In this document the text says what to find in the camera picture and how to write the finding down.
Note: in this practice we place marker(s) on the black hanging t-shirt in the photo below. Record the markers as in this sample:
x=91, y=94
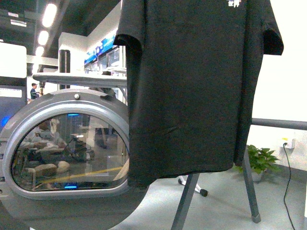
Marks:
x=192, y=71

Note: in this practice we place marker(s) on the grey round-window machine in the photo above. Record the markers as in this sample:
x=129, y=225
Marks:
x=65, y=161

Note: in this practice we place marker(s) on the green potted plant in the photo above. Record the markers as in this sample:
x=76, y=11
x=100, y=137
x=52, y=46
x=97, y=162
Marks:
x=261, y=160

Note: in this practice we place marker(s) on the person in background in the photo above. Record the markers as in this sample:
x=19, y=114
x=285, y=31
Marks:
x=33, y=93

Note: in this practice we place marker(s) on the grey clothes rack frame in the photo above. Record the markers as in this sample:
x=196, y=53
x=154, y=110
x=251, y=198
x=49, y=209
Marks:
x=192, y=179

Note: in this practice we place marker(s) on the white wall socket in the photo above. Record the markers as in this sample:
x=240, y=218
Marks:
x=288, y=143

